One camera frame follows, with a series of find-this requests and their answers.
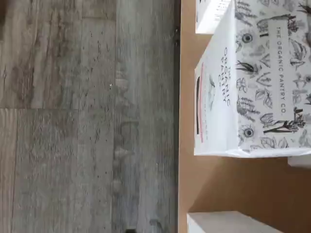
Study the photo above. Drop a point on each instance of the black metal shelf rack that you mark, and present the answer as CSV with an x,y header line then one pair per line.
x,y
177,97

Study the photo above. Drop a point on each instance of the white floral carton box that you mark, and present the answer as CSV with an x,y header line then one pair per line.
x,y
301,161

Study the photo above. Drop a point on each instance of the white floral box orange strip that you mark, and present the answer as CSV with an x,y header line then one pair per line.
x,y
206,17

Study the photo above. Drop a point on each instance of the wooden shelf board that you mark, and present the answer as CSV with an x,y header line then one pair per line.
x,y
243,184

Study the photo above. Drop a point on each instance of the white floral box green strip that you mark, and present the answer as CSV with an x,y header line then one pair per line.
x,y
218,224

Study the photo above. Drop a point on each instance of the white floral box pink strip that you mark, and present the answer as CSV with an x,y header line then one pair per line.
x,y
218,109

